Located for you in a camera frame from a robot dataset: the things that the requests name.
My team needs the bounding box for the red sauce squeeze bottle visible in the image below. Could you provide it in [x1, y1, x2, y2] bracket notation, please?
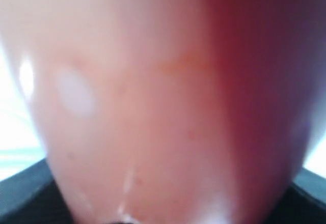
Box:
[1, 0, 325, 223]

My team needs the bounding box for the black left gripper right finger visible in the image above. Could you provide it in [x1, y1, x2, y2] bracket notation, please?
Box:
[289, 169, 325, 224]

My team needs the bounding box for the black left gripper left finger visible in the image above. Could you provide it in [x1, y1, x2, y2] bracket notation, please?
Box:
[1, 159, 73, 224]

